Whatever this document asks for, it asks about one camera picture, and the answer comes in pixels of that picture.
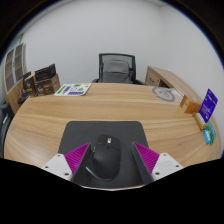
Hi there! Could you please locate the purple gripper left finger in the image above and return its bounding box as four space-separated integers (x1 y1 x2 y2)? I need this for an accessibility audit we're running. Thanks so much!
42 143 91 181

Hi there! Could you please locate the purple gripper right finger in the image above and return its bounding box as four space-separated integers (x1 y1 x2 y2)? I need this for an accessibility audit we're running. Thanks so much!
132 142 183 184

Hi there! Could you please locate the black computer mouse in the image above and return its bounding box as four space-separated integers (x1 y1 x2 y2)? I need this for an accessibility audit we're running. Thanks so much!
86 134 121 181

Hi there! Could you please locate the dark grey mouse pad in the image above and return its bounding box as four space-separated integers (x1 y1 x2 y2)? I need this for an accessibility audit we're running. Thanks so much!
58 121 148 189

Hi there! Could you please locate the blue small packet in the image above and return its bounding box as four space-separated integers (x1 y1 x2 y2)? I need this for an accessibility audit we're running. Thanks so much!
203 130 213 144

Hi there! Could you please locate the tan small box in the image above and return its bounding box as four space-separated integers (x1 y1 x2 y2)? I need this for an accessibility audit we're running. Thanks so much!
193 113 206 130

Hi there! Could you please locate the green packet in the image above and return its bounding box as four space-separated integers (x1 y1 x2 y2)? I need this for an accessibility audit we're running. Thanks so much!
206 121 216 144

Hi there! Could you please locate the orange box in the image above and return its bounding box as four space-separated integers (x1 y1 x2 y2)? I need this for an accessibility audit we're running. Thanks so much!
180 95 201 114

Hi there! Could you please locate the green and white leaflet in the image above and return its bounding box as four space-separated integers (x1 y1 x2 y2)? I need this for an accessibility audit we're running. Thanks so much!
55 83 91 96

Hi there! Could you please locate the purple standing card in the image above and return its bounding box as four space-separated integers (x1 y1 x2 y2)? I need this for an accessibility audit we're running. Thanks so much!
199 89 218 122

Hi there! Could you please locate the black office chair near left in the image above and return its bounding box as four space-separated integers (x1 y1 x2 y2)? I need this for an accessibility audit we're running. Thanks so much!
0 103 14 158

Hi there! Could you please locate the black chair at left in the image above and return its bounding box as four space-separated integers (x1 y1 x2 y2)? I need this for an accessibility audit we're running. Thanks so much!
18 72 31 104

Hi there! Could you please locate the black and brown box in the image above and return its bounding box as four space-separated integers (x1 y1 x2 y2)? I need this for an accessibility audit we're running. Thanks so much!
35 64 60 96

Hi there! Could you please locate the wooden side cabinet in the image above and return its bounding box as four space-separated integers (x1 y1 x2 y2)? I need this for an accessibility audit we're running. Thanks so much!
145 66 202 102

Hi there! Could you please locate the small brown box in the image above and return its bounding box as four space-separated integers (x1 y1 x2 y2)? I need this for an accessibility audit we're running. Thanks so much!
25 77 37 97

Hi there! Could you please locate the grey mesh office chair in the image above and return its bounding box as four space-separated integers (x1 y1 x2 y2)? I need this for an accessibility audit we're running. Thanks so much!
93 53 143 85

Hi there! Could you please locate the wooden bookshelf with glass doors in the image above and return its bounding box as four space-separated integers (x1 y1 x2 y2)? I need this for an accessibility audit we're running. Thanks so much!
2 43 27 113

